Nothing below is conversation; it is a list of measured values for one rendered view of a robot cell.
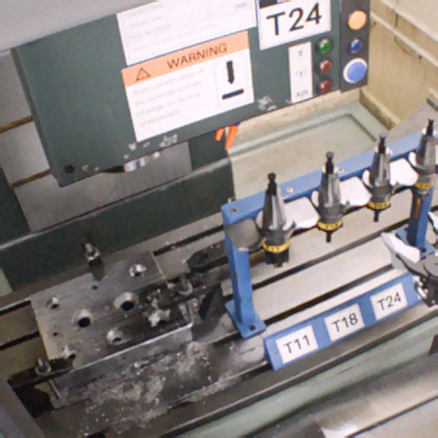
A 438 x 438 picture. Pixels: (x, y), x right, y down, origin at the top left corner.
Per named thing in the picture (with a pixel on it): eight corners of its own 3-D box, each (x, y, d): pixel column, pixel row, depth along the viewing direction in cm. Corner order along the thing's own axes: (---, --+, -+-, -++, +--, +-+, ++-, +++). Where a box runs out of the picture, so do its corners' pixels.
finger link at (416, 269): (391, 262, 113) (433, 286, 108) (392, 257, 111) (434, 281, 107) (405, 245, 115) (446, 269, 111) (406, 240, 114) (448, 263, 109)
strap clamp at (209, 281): (226, 313, 143) (219, 269, 132) (169, 335, 140) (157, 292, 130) (220, 302, 145) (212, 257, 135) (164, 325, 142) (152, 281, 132)
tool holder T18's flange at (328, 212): (330, 191, 123) (330, 181, 122) (353, 208, 120) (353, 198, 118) (305, 206, 121) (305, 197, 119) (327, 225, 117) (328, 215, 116)
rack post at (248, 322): (267, 329, 139) (259, 234, 118) (243, 339, 138) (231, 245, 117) (246, 297, 146) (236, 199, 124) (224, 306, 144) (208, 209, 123)
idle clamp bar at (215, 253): (296, 240, 156) (296, 221, 151) (198, 288, 149) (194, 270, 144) (285, 227, 159) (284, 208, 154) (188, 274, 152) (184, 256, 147)
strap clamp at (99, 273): (117, 301, 148) (102, 257, 137) (104, 306, 147) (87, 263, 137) (101, 261, 157) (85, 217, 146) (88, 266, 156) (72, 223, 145)
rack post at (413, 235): (435, 252, 149) (454, 155, 128) (417, 261, 148) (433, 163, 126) (412, 225, 155) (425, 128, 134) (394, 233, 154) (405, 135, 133)
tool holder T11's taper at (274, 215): (283, 207, 118) (282, 179, 113) (290, 225, 115) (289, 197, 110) (258, 213, 117) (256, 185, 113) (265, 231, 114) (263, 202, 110)
